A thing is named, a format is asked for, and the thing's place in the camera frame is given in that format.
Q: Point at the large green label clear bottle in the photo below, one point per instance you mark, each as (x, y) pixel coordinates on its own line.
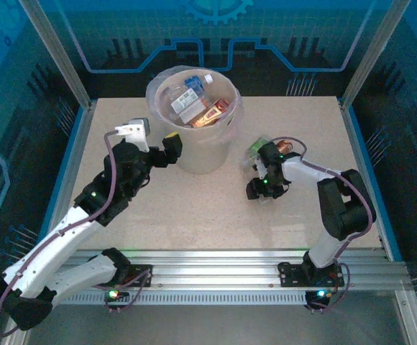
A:
(257, 147)

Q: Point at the red gold label tea bottle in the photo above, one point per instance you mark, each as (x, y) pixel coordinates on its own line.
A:
(208, 115)

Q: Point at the large clear plastic bottle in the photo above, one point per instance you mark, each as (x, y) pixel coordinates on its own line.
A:
(185, 102)

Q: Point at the blue label bottle white cap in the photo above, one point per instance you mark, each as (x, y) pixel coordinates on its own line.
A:
(193, 82)

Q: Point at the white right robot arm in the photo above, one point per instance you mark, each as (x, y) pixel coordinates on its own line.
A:
(345, 212)

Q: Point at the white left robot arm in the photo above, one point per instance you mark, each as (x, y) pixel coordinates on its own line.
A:
(50, 248)

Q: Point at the white plastic bin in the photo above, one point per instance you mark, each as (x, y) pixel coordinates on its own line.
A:
(205, 154)

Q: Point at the crushed copper coffee bottle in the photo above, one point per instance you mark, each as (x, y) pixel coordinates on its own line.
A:
(285, 146)

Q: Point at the blue table edge strip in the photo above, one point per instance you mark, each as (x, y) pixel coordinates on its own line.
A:
(65, 161)
(350, 111)

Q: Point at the right controller board green light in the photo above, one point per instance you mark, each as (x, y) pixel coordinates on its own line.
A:
(320, 294)

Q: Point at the controller board green light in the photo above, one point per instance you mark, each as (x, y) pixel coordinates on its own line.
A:
(114, 294)
(320, 294)

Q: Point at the left controller board green light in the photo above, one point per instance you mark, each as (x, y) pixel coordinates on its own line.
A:
(114, 294)

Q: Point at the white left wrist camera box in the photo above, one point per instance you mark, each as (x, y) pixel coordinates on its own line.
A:
(134, 131)

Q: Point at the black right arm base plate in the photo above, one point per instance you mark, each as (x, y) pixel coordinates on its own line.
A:
(291, 275)

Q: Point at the aluminium frame rail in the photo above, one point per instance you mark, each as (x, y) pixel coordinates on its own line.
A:
(212, 269)

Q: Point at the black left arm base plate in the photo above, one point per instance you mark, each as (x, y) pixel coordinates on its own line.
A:
(142, 275)

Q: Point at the aluminium frame post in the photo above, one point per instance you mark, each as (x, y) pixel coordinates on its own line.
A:
(55, 54)
(372, 54)

